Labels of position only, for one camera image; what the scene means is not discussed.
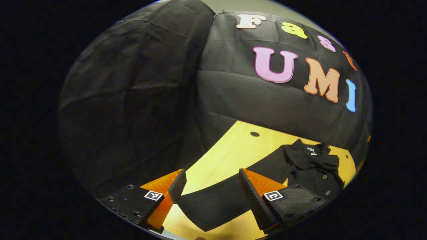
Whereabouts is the black backdrop cloth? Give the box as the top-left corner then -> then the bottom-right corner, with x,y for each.
57,0 -> 373,200

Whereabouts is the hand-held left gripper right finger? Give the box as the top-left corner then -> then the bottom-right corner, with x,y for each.
238,168 -> 329,234

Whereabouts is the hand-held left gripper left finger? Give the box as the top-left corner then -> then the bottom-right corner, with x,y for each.
100,168 -> 187,234

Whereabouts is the black button shirt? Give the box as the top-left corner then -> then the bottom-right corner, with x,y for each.
177,139 -> 346,232

